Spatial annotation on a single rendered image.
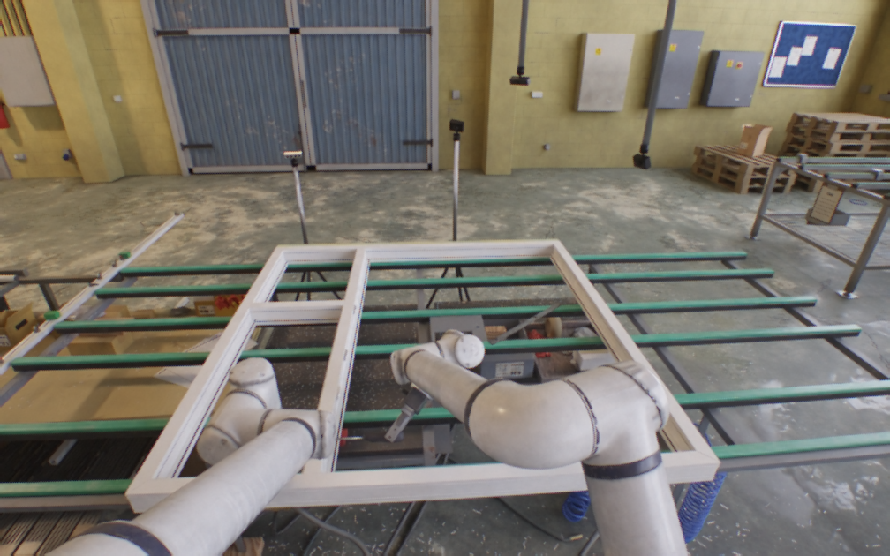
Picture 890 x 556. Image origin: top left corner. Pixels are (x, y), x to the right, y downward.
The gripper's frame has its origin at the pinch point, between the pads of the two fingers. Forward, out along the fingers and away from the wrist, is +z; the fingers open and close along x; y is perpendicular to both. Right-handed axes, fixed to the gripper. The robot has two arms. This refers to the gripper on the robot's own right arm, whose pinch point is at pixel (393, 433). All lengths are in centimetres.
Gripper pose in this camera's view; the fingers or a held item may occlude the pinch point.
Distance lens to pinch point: 132.8
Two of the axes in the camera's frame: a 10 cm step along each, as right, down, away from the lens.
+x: 0.5, -3.6, -9.3
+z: -5.6, 7.6, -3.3
